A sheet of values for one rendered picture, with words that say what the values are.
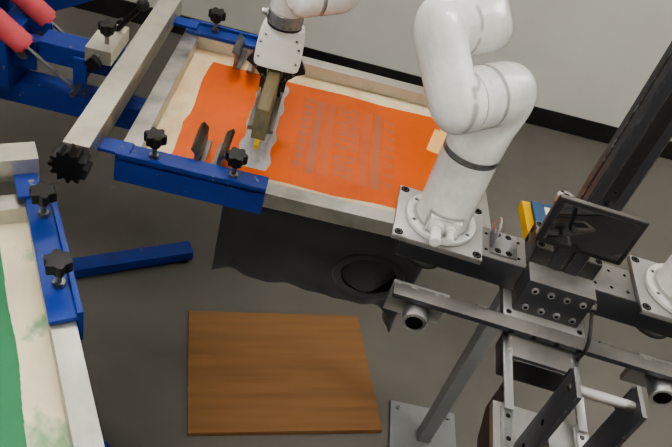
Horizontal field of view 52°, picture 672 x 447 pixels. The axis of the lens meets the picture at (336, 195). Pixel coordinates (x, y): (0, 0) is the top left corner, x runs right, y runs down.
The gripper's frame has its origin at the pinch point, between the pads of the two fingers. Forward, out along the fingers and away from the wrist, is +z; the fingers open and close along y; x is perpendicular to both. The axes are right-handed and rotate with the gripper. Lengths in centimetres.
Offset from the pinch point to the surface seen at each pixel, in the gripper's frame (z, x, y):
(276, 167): 10.8, -15.6, 5.2
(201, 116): 10.7, -3.6, -14.2
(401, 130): 10.8, 11.0, 33.5
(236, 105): 10.7, 4.2, -7.5
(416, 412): 106, -3, 67
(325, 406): 104, -9, 37
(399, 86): 7.2, 26.2, 31.8
